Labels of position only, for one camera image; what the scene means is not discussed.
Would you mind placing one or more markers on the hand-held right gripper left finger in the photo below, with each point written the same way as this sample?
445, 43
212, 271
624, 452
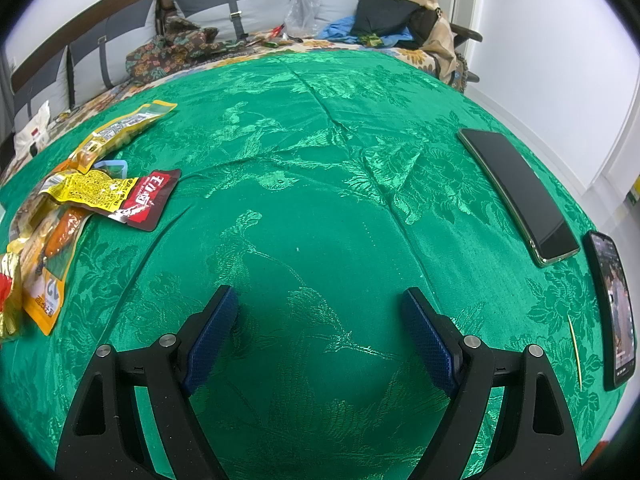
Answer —
212, 342

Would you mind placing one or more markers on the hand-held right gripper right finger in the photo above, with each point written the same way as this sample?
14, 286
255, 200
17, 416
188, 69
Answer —
430, 345

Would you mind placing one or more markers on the red and black snack packet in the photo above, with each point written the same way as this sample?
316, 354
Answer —
147, 200

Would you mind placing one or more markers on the orange sausage snack packet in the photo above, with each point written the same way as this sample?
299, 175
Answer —
57, 240

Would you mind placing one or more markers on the yellow label snack packet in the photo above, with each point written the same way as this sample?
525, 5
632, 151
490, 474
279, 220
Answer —
92, 190

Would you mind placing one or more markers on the red and gold snack packet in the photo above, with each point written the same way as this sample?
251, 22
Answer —
10, 300

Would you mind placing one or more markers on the clear yellow-edged snack packet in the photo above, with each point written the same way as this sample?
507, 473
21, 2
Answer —
127, 127

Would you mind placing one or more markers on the thin bamboo stick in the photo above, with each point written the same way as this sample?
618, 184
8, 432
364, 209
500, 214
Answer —
575, 352

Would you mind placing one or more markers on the black smartphone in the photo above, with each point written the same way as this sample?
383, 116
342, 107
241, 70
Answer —
520, 195

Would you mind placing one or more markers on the smartphone with lit screen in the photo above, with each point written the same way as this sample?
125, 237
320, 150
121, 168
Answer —
612, 310

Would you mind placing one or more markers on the green patterned bedspread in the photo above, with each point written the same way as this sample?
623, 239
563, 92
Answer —
320, 185

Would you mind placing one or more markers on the light blue plastic piece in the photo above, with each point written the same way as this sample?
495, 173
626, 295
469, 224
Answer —
117, 166

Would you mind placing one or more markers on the floral bedsheet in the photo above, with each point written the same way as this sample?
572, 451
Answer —
95, 102

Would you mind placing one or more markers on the white plastic bag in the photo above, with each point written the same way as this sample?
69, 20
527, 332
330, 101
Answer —
32, 127

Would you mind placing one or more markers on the dark floral garment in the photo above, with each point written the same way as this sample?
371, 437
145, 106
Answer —
175, 50

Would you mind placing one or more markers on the dark wooden chair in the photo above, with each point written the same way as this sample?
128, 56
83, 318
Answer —
467, 35

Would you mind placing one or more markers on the blue cloth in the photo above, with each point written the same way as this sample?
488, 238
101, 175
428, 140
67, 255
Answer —
340, 30

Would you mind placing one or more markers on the black bag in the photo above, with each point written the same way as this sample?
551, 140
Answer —
387, 15

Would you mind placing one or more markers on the clear plastic bag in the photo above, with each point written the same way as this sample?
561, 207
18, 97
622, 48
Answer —
302, 7

